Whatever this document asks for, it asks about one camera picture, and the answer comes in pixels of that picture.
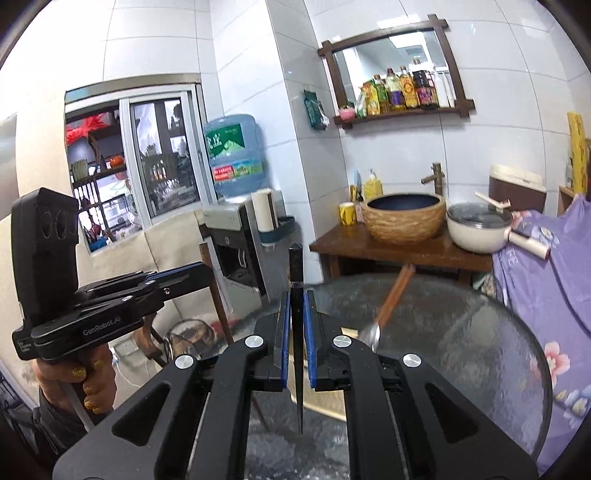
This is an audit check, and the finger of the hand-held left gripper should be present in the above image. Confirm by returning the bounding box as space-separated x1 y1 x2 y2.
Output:
74 265 214 319
139 261 206 280

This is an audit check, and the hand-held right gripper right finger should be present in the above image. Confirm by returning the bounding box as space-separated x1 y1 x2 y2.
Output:
305 290 539 480

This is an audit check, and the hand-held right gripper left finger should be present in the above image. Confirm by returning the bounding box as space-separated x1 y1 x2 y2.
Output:
53 291 293 480

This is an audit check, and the metal spoon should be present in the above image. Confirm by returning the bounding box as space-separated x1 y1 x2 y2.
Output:
359 322 382 352

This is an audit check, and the black chopstick with gold band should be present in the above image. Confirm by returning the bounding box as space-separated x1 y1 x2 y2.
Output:
288 244 305 435

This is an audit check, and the person's left forearm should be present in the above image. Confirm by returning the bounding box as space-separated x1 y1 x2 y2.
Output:
32 392 93 457

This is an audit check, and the person's left hand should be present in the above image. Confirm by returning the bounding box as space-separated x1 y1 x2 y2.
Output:
36 348 116 416

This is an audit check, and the beige cloth cover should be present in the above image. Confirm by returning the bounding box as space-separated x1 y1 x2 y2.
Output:
81 210 218 333

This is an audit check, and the dark wooden chair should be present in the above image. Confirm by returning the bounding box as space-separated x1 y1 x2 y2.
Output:
139 240 234 367

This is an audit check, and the patterned cushion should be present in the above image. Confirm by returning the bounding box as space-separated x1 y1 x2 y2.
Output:
168 316 232 363

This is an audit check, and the grey water dispenser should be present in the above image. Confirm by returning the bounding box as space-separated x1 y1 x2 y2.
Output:
199 202 271 303

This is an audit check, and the paper towel roll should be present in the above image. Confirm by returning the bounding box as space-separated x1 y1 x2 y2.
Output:
252 188 278 232

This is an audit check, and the teal cup holder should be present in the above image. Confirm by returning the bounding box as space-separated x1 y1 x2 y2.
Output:
259 215 296 246

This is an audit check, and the window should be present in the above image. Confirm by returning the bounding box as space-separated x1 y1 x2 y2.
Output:
65 76 218 252

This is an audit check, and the blue water bottle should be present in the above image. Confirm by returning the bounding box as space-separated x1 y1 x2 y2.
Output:
203 114 269 199

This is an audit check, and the wooden side table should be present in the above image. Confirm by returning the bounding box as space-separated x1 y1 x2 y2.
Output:
309 225 495 292

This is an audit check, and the wicker-look wash basin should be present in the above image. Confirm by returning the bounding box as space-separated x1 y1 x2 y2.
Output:
361 192 448 244

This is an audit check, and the yellow soap bottle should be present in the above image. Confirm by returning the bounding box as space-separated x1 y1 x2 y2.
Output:
363 168 383 202

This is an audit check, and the white pot with lid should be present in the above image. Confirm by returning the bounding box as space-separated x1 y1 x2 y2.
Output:
446 202 552 260

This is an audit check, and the bronze faucet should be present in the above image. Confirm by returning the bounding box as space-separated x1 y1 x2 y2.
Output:
421 162 447 195

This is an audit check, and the green hanging packet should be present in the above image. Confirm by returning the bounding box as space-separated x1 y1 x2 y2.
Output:
303 88 330 131

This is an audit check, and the purple floral cloth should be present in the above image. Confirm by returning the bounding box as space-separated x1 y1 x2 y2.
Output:
492 194 591 476

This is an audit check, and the brown and white appliance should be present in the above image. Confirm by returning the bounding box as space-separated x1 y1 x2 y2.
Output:
488 164 548 214

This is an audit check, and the row of condiment bottles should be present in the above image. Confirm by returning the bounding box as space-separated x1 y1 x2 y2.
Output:
355 58 455 116

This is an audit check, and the wooden framed mirror shelf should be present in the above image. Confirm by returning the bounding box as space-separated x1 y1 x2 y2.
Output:
318 14 476 130

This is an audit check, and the wooden cabinet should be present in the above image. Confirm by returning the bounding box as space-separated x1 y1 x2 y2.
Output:
558 185 577 217

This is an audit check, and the yellow roll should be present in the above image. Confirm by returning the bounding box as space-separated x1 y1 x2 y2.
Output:
567 112 588 193

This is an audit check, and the cream ladle handle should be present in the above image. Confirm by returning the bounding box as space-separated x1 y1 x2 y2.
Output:
475 191 512 212

